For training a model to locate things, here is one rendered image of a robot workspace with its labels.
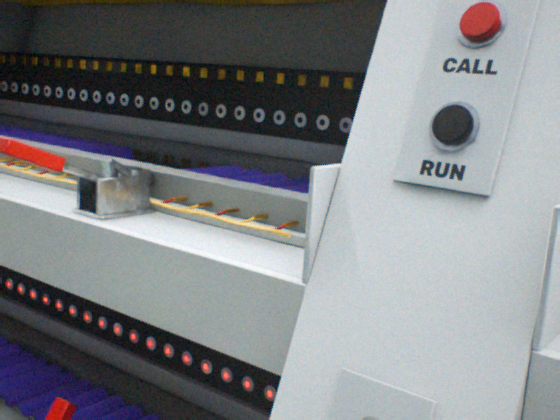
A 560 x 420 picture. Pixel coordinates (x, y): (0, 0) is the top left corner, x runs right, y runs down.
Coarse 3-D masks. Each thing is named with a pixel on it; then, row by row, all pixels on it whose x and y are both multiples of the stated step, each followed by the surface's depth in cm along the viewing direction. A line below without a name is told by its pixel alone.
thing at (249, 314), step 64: (128, 128) 63; (192, 128) 58; (0, 192) 44; (64, 192) 45; (320, 192) 28; (0, 256) 43; (64, 256) 39; (128, 256) 35; (192, 256) 33; (256, 256) 33; (192, 320) 33; (256, 320) 31
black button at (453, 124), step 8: (456, 104) 26; (440, 112) 26; (448, 112) 26; (456, 112) 26; (464, 112) 26; (440, 120) 26; (448, 120) 26; (456, 120) 26; (464, 120) 26; (472, 120) 26; (432, 128) 27; (440, 128) 26; (448, 128) 26; (456, 128) 26; (464, 128) 26; (440, 136) 26; (448, 136) 26; (456, 136) 26; (464, 136) 26; (448, 144) 26; (456, 144) 26
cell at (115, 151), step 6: (84, 150) 53; (90, 150) 54; (96, 150) 54; (102, 150) 54; (108, 150) 55; (114, 150) 55; (120, 150) 56; (126, 150) 56; (114, 156) 55; (120, 156) 56; (126, 156) 56; (132, 156) 57
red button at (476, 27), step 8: (472, 8) 27; (480, 8) 27; (488, 8) 26; (496, 8) 26; (464, 16) 27; (472, 16) 27; (480, 16) 26; (488, 16) 26; (496, 16) 26; (464, 24) 27; (472, 24) 27; (480, 24) 26; (488, 24) 26; (496, 24) 26; (464, 32) 27; (472, 32) 26; (480, 32) 26; (488, 32) 26; (472, 40) 27; (480, 40) 26
